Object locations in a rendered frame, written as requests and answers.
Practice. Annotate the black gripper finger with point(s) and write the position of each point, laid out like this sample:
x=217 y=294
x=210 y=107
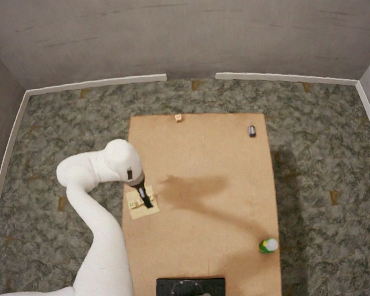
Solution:
x=145 y=197

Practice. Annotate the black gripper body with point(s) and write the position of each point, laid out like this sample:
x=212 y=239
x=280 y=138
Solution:
x=138 y=186

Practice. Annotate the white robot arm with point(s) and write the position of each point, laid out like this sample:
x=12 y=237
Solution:
x=105 y=271

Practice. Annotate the pale yellow mat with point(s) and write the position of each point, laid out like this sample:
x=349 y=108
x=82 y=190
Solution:
x=141 y=211

